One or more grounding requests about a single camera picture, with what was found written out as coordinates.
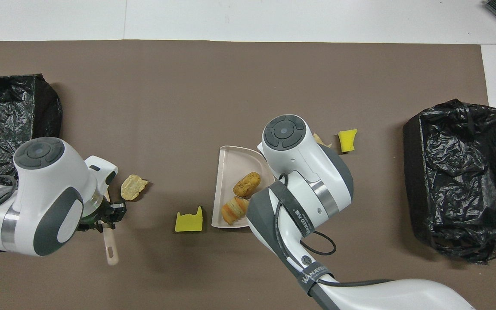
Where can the brown bread roll toy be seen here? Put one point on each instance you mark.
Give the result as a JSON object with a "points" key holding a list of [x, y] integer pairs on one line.
{"points": [[246, 183]]}

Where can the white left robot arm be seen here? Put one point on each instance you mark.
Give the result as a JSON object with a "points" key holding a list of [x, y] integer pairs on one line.
{"points": [[45, 193]]}

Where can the black bag lined bin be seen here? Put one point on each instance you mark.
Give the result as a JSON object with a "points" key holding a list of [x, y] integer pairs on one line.
{"points": [[7, 107], [467, 181]]}

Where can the beige foam chunk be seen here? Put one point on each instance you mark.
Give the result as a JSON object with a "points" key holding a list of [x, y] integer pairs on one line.
{"points": [[319, 139]]}

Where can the beige plastic dustpan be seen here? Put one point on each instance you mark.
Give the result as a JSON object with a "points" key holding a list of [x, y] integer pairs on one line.
{"points": [[230, 168]]}

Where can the notched yellow sponge piece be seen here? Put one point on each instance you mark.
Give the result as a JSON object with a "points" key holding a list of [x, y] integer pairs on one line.
{"points": [[189, 223]]}

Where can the beige ridged dumpling toy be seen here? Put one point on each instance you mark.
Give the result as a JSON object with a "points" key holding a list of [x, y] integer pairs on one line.
{"points": [[134, 187], [234, 210]]}

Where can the beige hand brush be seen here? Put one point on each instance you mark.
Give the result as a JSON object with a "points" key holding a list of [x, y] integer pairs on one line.
{"points": [[111, 247]]}

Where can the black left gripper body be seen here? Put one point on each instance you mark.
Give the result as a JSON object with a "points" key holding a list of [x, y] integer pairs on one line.
{"points": [[95, 217]]}

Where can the brown table mat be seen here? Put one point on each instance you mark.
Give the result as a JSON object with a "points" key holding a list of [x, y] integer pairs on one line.
{"points": [[187, 107]]}

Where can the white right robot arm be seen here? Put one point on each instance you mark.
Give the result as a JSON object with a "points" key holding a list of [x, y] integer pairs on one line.
{"points": [[299, 172]]}

